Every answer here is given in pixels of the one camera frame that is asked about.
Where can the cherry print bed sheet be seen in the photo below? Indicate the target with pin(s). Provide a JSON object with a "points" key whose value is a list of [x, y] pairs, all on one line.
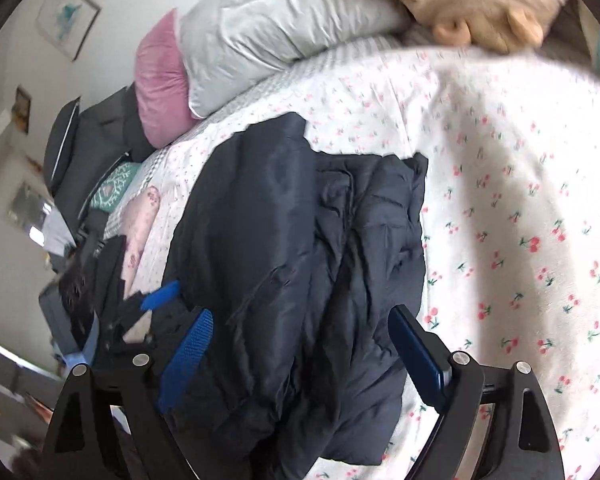
{"points": [[505, 185]]}

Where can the framed wall picture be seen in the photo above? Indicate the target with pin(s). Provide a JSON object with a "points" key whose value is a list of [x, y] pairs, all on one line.
{"points": [[67, 15]]}

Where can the black puffer jacket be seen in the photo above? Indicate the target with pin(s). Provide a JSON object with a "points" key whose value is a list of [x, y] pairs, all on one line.
{"points": [[290, 260]]}

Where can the white pillow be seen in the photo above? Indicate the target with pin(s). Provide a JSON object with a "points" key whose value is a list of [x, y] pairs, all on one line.
{"points": [[280, 20]]}

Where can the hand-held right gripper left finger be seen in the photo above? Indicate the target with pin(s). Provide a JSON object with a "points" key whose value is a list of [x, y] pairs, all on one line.
{"points": [[187, 360]]}

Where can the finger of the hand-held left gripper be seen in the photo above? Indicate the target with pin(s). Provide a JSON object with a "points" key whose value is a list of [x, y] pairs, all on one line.
{"points": [[160, 297]]}

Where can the pink velvet pillow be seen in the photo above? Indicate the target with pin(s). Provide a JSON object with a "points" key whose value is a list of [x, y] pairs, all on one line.
{"points": [[160, 85]]}

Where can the pink floral cloth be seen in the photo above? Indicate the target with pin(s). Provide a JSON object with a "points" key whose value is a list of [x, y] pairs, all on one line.
{"points": [[140, 225]]}

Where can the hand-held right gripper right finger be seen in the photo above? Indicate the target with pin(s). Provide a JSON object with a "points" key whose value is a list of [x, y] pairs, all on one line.
{"points": [[420, 355]]}

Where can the grey furniture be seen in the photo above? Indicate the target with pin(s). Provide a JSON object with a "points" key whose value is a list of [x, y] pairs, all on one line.
{"points": [[15, 370]]}

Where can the small dark wall picture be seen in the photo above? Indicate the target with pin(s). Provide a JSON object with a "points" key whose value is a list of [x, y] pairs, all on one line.
{"points": [[23, 109]]}

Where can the teal patterned cloth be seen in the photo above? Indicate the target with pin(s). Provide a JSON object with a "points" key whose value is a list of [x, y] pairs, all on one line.
{"points": [[112, 187]]}

